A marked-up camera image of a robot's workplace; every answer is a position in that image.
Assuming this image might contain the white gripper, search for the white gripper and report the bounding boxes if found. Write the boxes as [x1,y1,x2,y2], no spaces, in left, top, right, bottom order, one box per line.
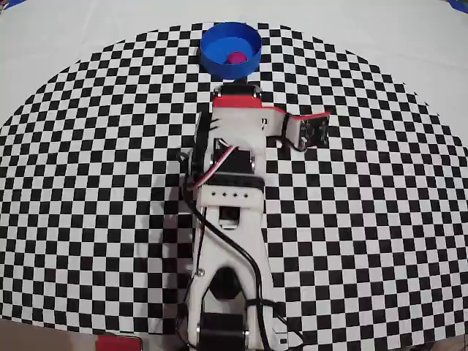
[208,83,283,151]

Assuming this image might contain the blue round box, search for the blue round box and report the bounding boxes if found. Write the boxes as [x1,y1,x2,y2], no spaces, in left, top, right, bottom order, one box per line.
[200,21,263,80]

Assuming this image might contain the red flat box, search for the red flat box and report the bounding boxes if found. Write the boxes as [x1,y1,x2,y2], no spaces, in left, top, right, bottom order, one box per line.
[96,335,143,351]

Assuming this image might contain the black white checkered mat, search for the black white checkered mat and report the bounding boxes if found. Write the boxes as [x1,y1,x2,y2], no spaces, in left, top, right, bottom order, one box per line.
[0,0,468,347]

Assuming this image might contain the small camera board with mount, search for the small camera board with mount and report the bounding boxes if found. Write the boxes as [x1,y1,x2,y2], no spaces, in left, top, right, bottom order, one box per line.
[279,111,332,151]

